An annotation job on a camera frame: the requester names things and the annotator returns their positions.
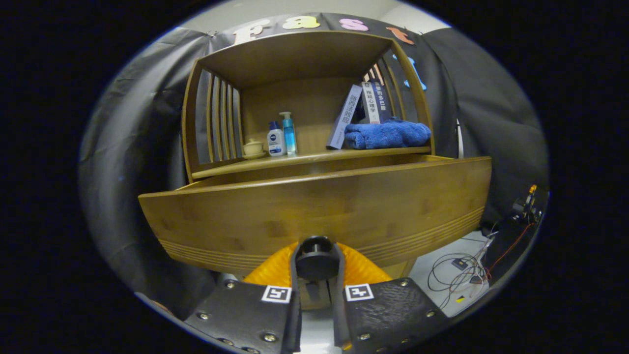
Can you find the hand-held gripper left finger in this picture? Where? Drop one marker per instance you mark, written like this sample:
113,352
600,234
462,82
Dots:
295,324

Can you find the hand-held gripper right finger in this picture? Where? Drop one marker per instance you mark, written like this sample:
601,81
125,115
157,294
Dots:
340,324

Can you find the wooden drawer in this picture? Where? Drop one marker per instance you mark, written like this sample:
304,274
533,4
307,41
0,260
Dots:
319,206

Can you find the wooden countertop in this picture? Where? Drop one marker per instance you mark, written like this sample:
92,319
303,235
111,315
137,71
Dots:
314,156

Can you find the wooden cabinet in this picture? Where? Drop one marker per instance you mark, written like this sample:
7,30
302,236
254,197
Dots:
304,98

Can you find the small black box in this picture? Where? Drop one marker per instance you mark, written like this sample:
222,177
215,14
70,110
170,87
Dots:
459,263

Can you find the cream lidded teacup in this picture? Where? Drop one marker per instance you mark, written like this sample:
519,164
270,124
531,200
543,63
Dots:
253,149

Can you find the white lotion bottle blue cap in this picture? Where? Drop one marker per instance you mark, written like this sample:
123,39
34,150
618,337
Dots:
276,142

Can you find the blue pump bottle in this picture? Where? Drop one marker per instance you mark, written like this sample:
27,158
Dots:
290,137

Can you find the blue towel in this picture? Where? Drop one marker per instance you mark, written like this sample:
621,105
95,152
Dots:
388,133

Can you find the lavender book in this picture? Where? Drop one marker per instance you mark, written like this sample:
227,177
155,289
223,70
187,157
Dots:
344,118

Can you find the light stand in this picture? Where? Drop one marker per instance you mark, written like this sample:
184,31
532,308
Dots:
460,140

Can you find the black orange gripper device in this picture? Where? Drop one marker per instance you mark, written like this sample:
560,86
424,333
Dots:
527,206

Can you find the white book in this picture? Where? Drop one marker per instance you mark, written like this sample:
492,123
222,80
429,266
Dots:
371,103

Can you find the dark blue book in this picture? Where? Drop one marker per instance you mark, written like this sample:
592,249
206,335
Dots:
384,101

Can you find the black backdrop cloth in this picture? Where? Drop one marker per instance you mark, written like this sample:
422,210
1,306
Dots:
147,123

